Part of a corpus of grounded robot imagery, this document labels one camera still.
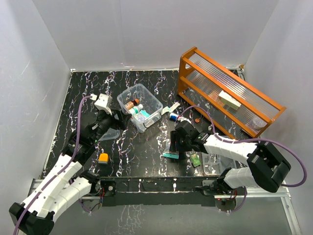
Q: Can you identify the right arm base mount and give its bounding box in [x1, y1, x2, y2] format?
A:
[193, 168, 237, 199]

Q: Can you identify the yellow orange small box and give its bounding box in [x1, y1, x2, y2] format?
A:
[98, 153, 110, 165]

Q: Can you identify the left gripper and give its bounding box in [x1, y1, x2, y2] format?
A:
[91, 107, 131, 143]

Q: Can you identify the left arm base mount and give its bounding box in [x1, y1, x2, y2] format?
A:
[79, 170, 116, 199]

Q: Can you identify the clear plastic box lid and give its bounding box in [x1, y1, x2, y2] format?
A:
[98, 128, 120, 141]

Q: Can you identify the white bottle green label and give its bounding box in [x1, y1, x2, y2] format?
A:
[129, 104, 143, 115]

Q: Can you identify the brown bottle orange cap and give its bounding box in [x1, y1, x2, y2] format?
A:
[125, 99, 140, 110]

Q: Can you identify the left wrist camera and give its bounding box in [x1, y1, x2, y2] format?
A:
[90, 94, 112, 115]

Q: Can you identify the white gauze packet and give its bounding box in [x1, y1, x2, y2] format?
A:
[143, 113, 161, 128]

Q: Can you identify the white wrapped swab packet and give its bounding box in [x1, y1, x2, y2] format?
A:
[169, 102, 180, 113]

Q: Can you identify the small green packet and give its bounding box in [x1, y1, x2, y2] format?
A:
[189, 154, 201, 167]

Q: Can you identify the blue sachet pack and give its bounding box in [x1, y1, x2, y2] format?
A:
[162, 139, 179, 159]
[134, 110, 150, 122]

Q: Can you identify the clear plastic storage box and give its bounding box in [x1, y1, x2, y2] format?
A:
[117, 84, 163, 133]

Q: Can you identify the orange wooden shelf rack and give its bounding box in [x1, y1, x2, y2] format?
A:
[178, 47, 286, 140]

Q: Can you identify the blue white bandage roll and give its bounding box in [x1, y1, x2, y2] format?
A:
[169, 113, 181, 121]

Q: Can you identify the clear tape roll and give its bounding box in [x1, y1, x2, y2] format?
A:
[251, 116, 267, 131]

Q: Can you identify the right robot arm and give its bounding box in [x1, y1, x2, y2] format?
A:
[170, 120, 291, 194]

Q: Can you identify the white medicine carton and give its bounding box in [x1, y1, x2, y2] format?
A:
[218, 91, 241, 110]

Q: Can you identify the clear compartment tray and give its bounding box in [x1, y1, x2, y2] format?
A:
[202, 153, 236, 175]

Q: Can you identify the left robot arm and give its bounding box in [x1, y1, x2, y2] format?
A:
[9, 110, 131, 235]

